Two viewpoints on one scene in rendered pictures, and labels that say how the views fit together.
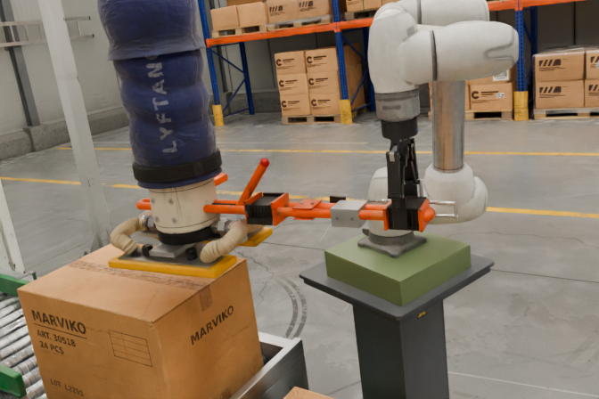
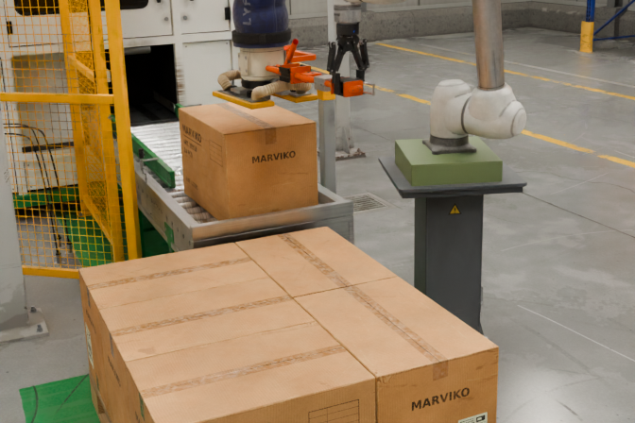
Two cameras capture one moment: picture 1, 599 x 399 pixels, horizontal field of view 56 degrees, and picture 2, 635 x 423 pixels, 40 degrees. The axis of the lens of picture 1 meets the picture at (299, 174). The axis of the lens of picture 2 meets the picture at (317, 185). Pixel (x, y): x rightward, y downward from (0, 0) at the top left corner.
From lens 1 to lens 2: 2.14 m
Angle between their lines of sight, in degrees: 30
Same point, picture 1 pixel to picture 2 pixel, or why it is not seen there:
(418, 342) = (447, 235)
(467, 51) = not seen: outside the picture
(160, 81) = not seen: outside the picture
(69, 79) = not seen: outside the picture
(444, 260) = (466, 164)
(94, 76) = not seen: outside the picture
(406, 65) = not seen: outside the picture
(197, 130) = (266, 13)
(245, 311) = (307, 160)
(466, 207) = (493, 123)
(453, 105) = (483, 31)
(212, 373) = (266, 191)
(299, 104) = not seen: outside the picture
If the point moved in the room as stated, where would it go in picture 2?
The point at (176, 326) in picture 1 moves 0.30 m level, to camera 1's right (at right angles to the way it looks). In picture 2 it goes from (242, 144) to (306, 153)
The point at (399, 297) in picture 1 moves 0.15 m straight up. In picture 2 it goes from (411, 177) to (411, 140)
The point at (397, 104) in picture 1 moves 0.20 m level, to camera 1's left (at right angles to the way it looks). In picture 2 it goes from (338, 12) to (286, 11)
